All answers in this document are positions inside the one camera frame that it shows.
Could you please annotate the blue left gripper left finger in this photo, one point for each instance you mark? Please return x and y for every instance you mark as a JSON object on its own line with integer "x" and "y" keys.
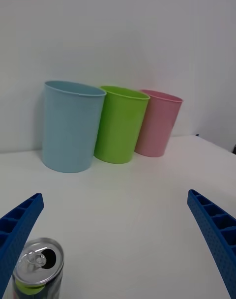
{"x": 17, "y": 225}

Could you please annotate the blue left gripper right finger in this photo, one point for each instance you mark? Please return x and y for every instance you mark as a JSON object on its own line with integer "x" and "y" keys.
{"x": 216, "y": 230}

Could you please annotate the black and green drink can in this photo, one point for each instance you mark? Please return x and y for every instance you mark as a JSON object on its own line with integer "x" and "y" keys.
{"x": 39, "y": 274}

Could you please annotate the pale blue plastic bin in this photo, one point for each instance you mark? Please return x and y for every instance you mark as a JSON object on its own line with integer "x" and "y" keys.
{"x": 70, "y": 129}

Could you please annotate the pink plastic bin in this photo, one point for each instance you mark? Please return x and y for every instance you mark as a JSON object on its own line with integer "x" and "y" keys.
{"x": 157, "y": 127}

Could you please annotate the green plastic bin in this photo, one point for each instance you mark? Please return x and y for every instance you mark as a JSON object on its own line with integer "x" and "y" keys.
{"x": 118, "y": 129}

